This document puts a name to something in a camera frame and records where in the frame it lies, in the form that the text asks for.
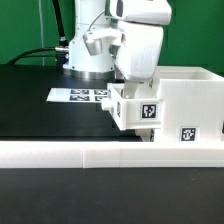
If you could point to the white drawer cabinet box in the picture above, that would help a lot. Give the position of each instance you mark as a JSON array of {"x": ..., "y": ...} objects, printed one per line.
[{"x": 193, "y": 105}]

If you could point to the white L-shaped fence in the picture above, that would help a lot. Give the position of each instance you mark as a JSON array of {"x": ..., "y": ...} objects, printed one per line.
[{"x": 44, "y": 154}]

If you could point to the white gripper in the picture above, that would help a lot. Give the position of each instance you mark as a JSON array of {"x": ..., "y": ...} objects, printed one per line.
[{"x": 135, "y": 37}]

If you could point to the white front drawer with knob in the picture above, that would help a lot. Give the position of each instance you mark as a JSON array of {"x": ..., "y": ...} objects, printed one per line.
[{"x": 146, "y": 135}]

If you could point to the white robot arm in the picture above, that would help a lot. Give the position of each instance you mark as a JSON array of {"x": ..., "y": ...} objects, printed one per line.
[{"x": 90, "y": 14}]

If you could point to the marker tag sheet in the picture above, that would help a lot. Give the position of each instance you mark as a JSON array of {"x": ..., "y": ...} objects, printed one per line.
[{"x": 76, "y": 95}]

